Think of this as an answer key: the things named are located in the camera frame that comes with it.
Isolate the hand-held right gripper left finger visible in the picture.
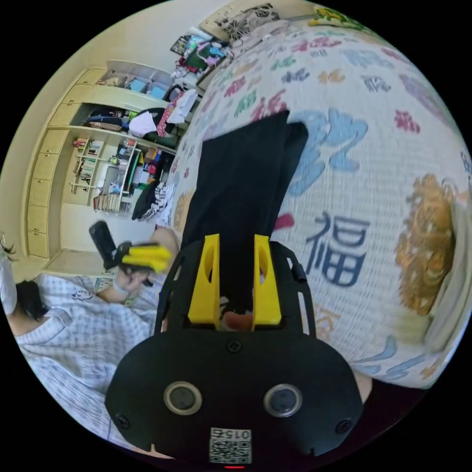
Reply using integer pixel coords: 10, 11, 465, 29
187, 234, 221, 329

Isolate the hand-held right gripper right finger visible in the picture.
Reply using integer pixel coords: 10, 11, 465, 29
252, 235, 283, 326

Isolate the black t-shirt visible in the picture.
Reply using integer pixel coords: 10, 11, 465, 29
179, 109, 309, 315

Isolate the person's left forearm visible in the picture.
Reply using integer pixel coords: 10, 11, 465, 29
95, 284, 129, 305

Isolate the person's left hand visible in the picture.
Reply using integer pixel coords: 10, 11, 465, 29
116, 271, 149, 295

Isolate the person's right hand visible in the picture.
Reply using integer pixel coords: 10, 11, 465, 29
223, 311, 255, 330

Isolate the pile of clothes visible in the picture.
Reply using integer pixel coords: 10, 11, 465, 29
131, 179, 177, 223

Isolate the person's body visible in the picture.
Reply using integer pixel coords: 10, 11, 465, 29
0, 227, 182, 460

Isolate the pale yellow cupboard with shelves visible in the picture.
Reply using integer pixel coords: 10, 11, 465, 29
25, 59, 202, 260

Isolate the bed with printed woven mat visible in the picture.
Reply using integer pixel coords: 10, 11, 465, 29
168, 14, 472, 391

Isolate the black and white floral pillow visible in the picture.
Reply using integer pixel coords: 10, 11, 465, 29
200, 2, 282, 42

